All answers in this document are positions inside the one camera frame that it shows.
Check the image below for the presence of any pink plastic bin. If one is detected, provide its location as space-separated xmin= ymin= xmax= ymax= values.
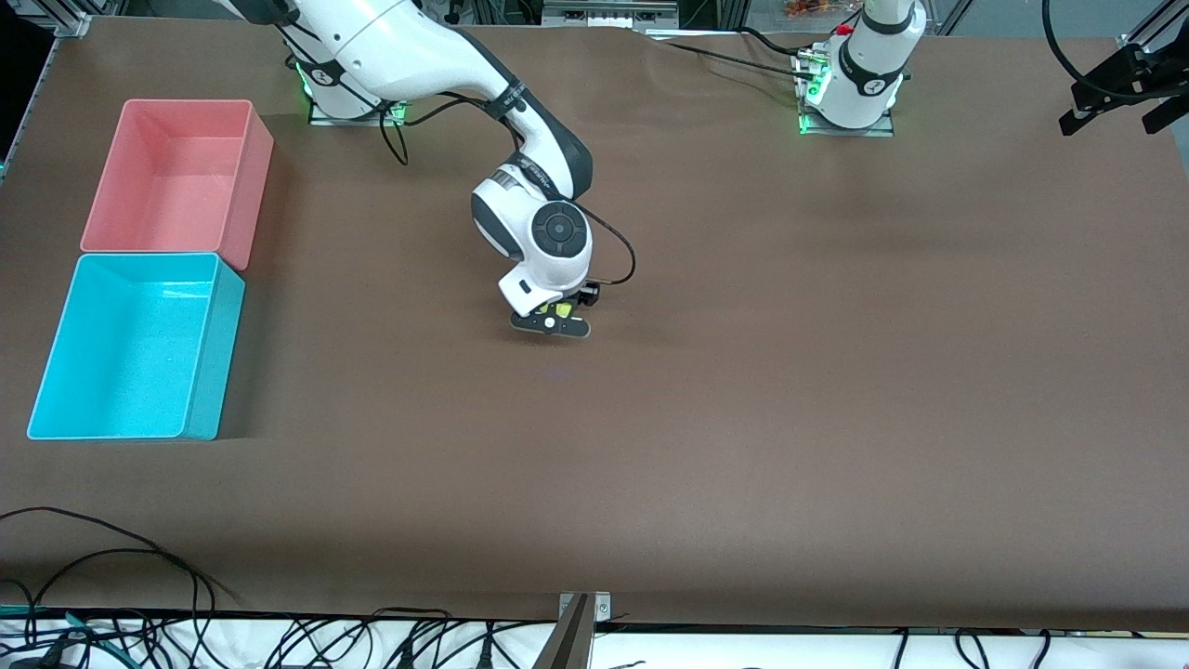
xmin=80 ymin=98 xmax=276 ymax=272

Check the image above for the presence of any blue plastic bin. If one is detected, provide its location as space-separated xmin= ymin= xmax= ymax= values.
xmin=26 ymin=252 xmax=247 ymax=441

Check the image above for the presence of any grey power strip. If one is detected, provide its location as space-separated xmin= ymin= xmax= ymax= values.
xmin=542 ymin=0 xmax=680 ymax=27

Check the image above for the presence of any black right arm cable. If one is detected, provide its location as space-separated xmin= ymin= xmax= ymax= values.
xmin=279 ymin=19 xmax=637 ymax=287

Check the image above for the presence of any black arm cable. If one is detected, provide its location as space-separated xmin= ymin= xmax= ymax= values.
xmin=279 ymin=19 xmax=637 ymax=287
xmin=1040 ymin=0 xmax=1120 ymax=101

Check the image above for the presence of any aluminium frame profile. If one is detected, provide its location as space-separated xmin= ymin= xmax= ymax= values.
xmin=1117 ymin=0 xmax=1189 ymax=57

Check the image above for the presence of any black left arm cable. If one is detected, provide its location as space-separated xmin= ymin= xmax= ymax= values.
xmin=1040 ymin=0 xmax=1120 ymax=101

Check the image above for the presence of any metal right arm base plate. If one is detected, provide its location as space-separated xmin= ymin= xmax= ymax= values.
xmin=307 ymin=39 xmax=415 ymax=127

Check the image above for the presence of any thin black table cable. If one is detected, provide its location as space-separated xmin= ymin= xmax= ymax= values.
xmin=664 ymin=41 xmax=811 ymax=75

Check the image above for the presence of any silver mounting bracket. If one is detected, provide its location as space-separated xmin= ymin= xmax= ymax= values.
xmin=558 ymin=591 xmax=613 ymax=625

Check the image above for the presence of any grey camera mount pole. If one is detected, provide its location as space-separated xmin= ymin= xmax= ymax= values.
xmin=531 ymin=595 xmax=595 ymax=669

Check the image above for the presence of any short black loose cable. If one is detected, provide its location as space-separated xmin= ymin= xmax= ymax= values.
xmin=26 ymin=547 xmax=235 ymax=614

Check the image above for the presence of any aluminium frame corner bracket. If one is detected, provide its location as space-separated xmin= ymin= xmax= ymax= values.
xmin=0 ymin=9 xmax=94 ymax=40

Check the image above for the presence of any long black loose cable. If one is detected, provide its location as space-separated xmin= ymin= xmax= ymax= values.
xmin=0 ymin=505 xmax=203 ymax=616

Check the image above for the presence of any teal cable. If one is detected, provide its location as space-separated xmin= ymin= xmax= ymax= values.
xmin=0 ymin=604 xmax=126 ymax=656

